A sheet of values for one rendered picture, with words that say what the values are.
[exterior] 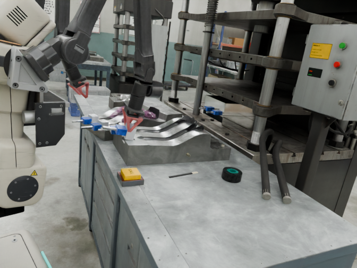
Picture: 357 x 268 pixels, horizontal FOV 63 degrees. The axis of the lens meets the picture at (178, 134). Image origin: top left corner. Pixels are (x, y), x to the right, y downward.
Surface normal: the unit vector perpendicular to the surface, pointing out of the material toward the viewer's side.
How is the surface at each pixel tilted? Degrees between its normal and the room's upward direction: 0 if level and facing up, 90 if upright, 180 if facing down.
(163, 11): 90
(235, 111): 90
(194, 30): 90
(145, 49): 87
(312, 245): 0
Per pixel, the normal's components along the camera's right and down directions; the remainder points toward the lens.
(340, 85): -0.90, 0.01
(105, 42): 0.36, 0.33
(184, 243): 0.13, -0.95
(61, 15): 0.61, 0.32
